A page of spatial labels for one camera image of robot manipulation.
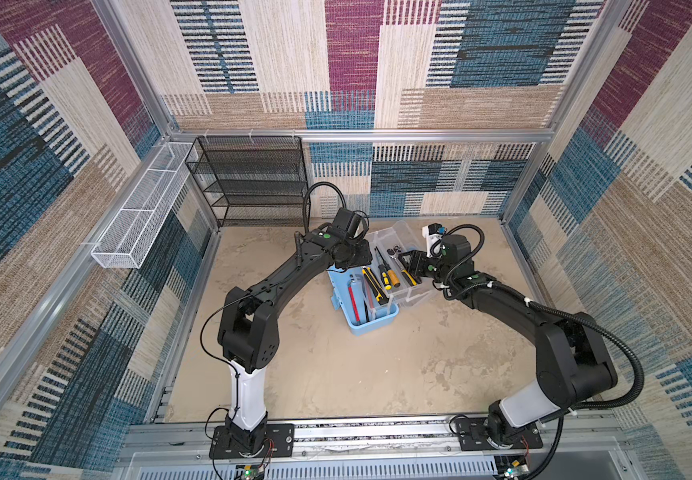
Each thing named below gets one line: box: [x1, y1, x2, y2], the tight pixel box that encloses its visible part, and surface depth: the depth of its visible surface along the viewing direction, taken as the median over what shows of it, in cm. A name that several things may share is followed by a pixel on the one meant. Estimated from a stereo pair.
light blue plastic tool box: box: [326, 265, 399, 336], surface depth 96 cm
